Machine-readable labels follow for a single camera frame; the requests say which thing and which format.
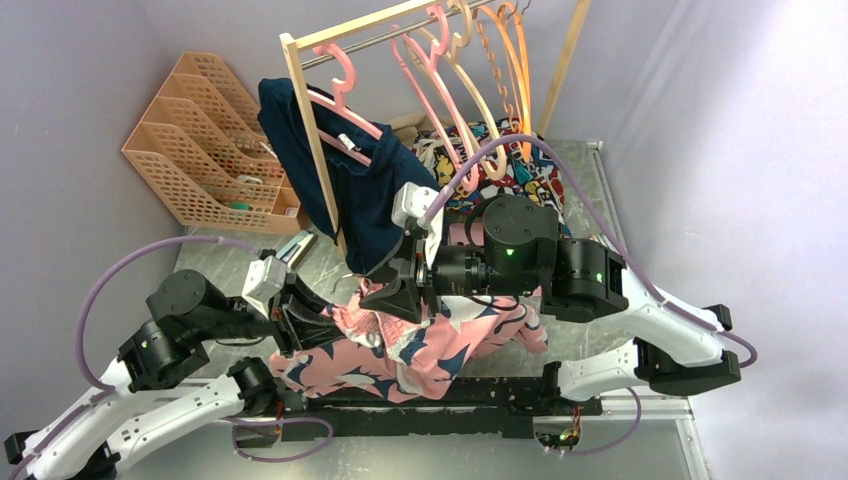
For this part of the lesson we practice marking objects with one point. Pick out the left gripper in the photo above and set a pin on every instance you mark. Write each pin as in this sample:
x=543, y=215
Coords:
x=295, y=330

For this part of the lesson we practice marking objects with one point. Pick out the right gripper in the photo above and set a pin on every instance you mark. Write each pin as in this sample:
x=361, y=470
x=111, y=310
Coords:
x=398, y=299

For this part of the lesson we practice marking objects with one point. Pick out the pink patterned shorts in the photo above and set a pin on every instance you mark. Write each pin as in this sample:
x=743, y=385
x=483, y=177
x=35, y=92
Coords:
x=397, y=360

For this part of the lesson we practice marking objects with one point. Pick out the yellow hanger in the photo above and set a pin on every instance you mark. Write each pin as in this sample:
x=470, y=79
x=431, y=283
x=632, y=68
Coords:
x=345, y=284

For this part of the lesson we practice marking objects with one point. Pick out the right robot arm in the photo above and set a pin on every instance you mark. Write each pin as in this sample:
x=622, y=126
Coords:
x=674, y=350

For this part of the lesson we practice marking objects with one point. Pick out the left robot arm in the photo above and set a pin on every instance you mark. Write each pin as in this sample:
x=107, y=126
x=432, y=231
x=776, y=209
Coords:
x=126, y=416

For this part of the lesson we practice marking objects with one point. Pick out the navy blue shorts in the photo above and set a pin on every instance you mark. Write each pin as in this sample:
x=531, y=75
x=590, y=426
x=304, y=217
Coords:
x=364, y=194

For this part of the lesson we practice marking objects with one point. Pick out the pink hanger with navy shorts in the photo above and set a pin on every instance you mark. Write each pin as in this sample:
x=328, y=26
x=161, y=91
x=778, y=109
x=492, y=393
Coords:
x=337, y=104

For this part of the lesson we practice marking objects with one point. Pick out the tan wavy hanger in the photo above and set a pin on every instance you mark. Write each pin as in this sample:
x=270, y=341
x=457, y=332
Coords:
x=509, y=95

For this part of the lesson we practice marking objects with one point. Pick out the beige wooden hanger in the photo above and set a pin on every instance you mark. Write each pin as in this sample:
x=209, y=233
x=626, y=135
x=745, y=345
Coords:
x=493, y=163

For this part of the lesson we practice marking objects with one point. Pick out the orange hanger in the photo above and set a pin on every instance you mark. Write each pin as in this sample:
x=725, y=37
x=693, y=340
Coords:
x=509, y=23

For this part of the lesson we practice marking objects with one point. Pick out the grey stapler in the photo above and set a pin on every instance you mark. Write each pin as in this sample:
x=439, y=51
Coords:
x=294, y=252

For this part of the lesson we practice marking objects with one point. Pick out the pink clipboard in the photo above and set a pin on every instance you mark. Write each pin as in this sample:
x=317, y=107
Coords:
x=457, y=234

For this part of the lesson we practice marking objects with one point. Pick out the colourful cartoon print cloth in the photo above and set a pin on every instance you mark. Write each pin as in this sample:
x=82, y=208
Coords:
x=536, y=178

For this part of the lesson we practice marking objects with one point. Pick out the beige plastic file organizer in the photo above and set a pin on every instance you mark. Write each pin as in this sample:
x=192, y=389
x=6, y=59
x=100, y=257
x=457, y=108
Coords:
x=200, y=148

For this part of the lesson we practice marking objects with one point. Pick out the set of coloured markers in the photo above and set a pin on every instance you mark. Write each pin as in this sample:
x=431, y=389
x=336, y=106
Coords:
x=603, y=240

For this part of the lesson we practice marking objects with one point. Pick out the wooden clothes rack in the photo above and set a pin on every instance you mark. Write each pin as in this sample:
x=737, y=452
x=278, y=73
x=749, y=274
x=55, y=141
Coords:
x=299, y=57

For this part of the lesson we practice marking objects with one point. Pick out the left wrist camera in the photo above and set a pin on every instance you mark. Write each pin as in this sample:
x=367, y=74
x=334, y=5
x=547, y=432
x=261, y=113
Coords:
x=264, y=279

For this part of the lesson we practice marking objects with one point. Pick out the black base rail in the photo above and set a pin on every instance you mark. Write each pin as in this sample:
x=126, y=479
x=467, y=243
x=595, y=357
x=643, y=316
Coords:
x=507, y=406

